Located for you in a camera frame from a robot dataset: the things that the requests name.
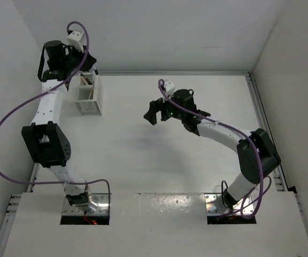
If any white slatted organizer box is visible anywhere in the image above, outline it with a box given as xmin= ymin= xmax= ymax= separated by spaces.
xmin=75 ymin=71 xmax=103 ymax=116

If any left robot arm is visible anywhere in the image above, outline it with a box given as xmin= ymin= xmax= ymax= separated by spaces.
xmin=21 ymin=40 xmax=95 ymax=213

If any gold makeup pencil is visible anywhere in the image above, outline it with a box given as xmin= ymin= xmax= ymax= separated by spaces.
xmin=88 ymin=86 xmax=95 ymax=100

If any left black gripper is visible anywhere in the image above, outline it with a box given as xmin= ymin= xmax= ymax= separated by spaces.
xmin=63 ymin=44 xmax=96 ymax=72

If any pink makeup pencil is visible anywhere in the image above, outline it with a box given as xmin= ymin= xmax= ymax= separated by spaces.
xmin=80 ymin=75 xmax=90 ymax=86

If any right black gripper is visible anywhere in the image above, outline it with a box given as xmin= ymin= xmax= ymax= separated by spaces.
xmin=144 ymin=91 xmax=185 ymax=125

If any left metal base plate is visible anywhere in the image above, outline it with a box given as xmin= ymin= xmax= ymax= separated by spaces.
xmin=62 ymin=193 xmax=109 ymax=217

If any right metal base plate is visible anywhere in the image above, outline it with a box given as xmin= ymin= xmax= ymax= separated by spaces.
xmin=204 ymin=193 xmax=254 ymax=217

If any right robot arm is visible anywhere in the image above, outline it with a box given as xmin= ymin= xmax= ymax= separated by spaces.
xmin=144 ymin=89 xmax=281 ymax=213

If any metal base plate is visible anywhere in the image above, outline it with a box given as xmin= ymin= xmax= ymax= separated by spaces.
xmin=204 ymin=193 xmax=254 ymax=217
xmin=62 ymin=193 xmax=109 ymax=217

